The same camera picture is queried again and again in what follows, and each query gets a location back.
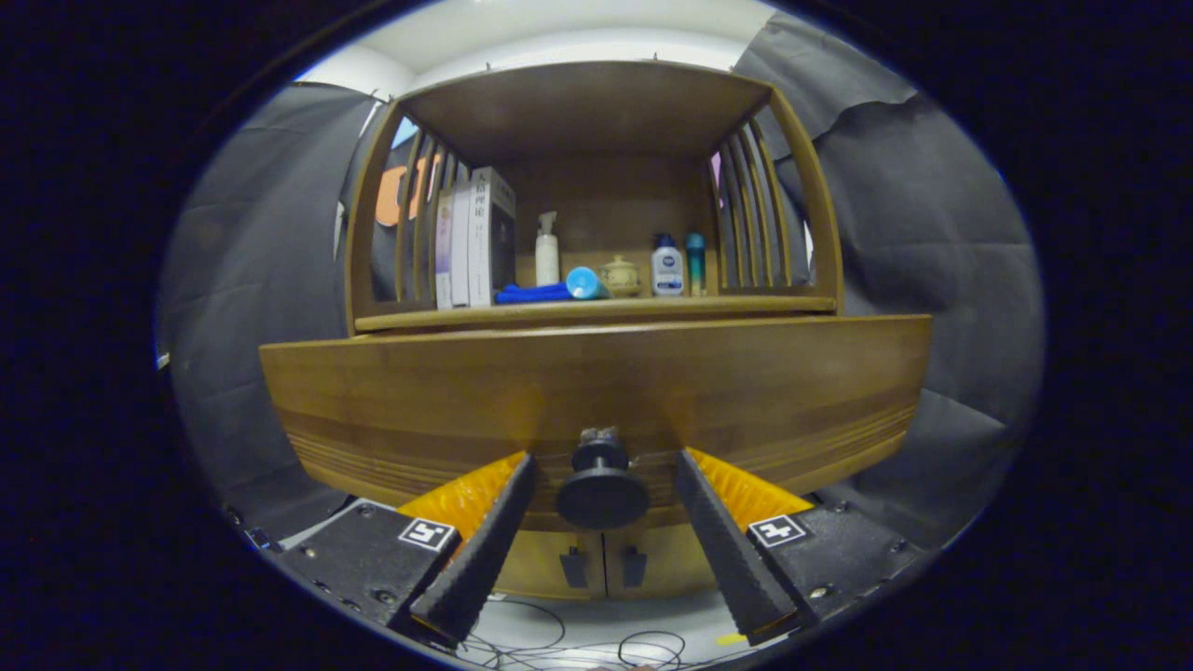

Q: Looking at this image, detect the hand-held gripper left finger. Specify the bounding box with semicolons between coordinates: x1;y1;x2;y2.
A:
277;451;539;646

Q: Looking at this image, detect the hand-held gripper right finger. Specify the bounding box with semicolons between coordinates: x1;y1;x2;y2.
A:
675;446;926;646

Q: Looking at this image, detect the wooden drawer with black knob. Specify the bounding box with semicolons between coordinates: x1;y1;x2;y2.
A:
258;314;933;532

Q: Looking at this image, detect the wooden countertop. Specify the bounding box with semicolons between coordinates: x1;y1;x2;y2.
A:
354;294;837;333

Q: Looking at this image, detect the wooden cabinet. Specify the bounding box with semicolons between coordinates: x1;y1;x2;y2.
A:
345;61;844;602

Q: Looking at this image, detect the blue cloth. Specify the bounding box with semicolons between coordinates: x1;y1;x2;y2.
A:
494;282;574;306

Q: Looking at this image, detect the white lotion bottle blue cap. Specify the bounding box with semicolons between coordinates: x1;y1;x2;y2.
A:
651;233;685;297

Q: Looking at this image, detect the beige lidded teacup with saucer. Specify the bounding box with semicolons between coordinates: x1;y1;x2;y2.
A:
599;255;644;298

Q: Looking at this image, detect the white pump bottle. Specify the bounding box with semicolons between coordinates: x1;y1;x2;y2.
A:
534;211;561;287

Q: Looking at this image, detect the white book with dark cover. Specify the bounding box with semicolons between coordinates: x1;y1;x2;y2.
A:
468;166;517;308

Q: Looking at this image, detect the plain white book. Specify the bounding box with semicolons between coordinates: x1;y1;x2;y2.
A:
450;182;473;309

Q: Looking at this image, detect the pale purple book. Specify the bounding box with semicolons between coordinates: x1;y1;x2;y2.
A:
434;189;456;310

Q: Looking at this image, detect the black cable tangle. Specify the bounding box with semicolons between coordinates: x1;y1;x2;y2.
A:
457;596;747;671

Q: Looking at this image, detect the black device with cable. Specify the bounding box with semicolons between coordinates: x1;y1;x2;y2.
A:
224;503;285;553

